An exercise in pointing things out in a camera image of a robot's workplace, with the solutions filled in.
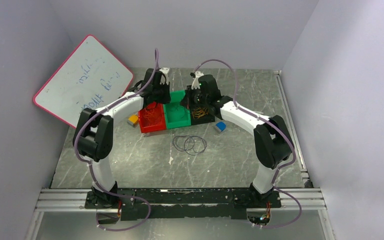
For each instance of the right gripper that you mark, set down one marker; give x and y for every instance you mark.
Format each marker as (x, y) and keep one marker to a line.
(192, 91)

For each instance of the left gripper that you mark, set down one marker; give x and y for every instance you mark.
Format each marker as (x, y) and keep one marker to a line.
(167, 99)

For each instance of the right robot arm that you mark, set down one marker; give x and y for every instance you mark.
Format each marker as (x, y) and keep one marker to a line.
(273, 143)

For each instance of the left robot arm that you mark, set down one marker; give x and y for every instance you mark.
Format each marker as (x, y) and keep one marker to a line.
(94, 133)

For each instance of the black plastic bin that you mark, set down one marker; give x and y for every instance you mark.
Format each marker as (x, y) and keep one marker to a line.
(199, 114)

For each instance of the red plastic bin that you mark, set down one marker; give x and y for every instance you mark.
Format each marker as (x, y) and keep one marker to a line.
(152, 118)

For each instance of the green plastic bin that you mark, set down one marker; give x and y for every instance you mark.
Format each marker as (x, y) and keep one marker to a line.
(176, 116)

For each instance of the blue eraser block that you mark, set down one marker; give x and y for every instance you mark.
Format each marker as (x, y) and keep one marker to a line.
(220, 126)

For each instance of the yellow eraser block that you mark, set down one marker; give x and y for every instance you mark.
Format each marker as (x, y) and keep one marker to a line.
(133, 120)

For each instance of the pink framed whiteboard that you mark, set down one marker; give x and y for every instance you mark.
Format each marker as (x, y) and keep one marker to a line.
(91, 77)

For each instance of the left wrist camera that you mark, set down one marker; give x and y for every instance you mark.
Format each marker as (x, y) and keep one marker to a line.
(164, 80)

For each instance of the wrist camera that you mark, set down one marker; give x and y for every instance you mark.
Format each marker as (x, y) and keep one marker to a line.
(195, 83)
(164, 80)

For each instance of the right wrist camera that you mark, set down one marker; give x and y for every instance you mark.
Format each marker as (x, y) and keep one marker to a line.
(195, 83)

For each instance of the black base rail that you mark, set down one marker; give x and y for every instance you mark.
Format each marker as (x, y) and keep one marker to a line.
(137, 203)

